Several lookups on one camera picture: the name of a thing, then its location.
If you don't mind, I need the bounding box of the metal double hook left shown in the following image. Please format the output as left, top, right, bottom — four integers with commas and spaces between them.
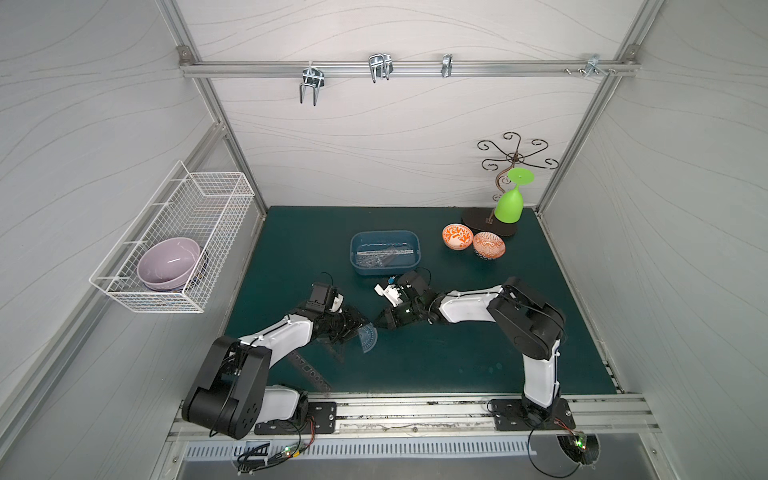
299, 66, 325, 106

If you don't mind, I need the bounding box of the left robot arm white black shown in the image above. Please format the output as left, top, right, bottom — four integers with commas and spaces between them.
181, 307, 370, 440

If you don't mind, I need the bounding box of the white wire basket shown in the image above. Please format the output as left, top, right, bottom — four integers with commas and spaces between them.
89, 161, 254, 314

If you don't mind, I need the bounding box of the aluminium top rail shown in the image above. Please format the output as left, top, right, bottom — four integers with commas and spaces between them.
180, 59, 641, 79

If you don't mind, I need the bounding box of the orange patterned bowl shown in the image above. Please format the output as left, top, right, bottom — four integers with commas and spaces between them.
473, 231, 506, 260
441, 223, 474, 251

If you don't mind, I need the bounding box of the metal hook right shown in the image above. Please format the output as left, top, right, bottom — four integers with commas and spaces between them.
563, 54, 618, 79

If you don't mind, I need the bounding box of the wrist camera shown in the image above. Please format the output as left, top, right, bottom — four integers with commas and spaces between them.
374, 270, 431, 307
305, 271, 344, 313

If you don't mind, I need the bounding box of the metal double hook centre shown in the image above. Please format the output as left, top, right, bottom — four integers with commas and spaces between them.
368, 53, 394, 84

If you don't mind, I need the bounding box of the green table mat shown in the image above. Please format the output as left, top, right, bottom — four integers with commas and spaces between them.
226, 206, 616, 394

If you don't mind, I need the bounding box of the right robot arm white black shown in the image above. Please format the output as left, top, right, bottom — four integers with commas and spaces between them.
374, 271, 566, 425

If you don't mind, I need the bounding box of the long thin clear ruler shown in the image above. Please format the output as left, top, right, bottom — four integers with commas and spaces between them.
356, 247, 414, 257

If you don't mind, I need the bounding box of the black metal cup stand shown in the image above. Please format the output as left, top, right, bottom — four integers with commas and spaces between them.
461, 131, 560, 238

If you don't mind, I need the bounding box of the orange patterned bowl right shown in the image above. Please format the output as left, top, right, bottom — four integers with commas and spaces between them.
473, 231, 506, 260

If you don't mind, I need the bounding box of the metal double hook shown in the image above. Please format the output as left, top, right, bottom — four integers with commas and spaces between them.
368, 53, 394, 84
299, 66, 325, 106

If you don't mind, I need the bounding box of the green plastic goblet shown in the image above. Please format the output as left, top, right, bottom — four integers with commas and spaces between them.
494, 167, 535, 224

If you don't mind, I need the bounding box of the purple bowl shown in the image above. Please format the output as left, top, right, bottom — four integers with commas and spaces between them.
136, 237, 202, 292

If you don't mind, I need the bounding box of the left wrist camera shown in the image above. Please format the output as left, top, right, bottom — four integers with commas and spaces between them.
305, 271, 344, 313

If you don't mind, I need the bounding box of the clear stencil template ruler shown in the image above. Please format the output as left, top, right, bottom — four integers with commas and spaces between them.
356, 255, 413, 268

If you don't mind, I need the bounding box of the small clear triangle ruler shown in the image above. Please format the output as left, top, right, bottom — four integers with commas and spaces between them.
324, 343, 345, 364

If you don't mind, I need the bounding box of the blue plastic storage box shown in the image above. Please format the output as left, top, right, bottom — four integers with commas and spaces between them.
349, 230, 422, 277

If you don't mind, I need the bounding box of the metal single hook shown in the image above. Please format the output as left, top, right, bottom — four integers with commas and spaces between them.
441, 54, 453, 79

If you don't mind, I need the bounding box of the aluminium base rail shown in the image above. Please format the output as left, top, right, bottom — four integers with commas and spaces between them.
166, 392, 661, 443

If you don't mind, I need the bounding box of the blue semicircle protractor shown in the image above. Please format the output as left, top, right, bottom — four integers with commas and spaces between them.
357, 323, 378, 354

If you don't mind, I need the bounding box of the white slotted cable duct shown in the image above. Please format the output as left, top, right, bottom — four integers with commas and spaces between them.
184, 436, 537, 462

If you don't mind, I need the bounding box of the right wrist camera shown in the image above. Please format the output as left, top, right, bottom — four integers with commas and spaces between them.
374, 270, 431, 307

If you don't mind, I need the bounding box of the dark straight stencil ruler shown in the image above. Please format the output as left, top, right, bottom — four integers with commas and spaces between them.
286, 351, 331, 393

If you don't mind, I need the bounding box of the orange patterned bowl left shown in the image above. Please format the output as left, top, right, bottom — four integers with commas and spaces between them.
441, 223, 474, 251

